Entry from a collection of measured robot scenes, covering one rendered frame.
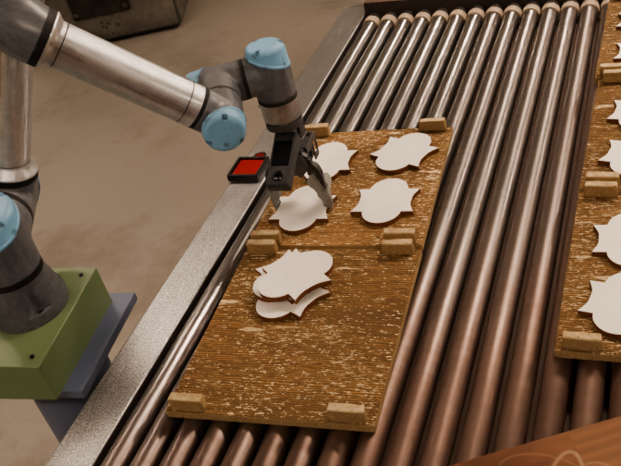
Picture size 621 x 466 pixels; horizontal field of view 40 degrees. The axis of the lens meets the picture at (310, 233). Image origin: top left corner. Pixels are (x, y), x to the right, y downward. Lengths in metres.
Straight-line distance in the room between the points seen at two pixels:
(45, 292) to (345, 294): 0.56
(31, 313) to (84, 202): 2.34
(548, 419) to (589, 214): 0.46
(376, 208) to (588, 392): 0.58
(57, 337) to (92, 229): 2.14
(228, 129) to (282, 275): 0.28
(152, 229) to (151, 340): 2.03
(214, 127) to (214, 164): 2.45
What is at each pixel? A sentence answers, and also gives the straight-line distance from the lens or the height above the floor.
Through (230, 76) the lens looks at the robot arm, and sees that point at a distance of 1.58.
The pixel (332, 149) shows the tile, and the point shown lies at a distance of 1.91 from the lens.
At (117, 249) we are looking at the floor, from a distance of 3.58.
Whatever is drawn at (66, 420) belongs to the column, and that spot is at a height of 0.72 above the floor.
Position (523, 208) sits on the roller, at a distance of 1.68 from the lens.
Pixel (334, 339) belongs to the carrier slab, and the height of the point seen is 0.94.
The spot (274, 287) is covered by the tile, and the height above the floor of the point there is 0.97.
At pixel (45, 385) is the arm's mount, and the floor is 0.91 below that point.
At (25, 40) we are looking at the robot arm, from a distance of 1.41.
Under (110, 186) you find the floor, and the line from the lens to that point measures 4.02.
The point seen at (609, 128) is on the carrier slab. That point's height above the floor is 0.94.
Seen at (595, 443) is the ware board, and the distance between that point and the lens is 1.13.
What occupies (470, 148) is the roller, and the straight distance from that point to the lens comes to 1.88.
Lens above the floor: 1.92
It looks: 36 degrees down
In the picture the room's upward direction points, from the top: 16 degrees counter-clockwise
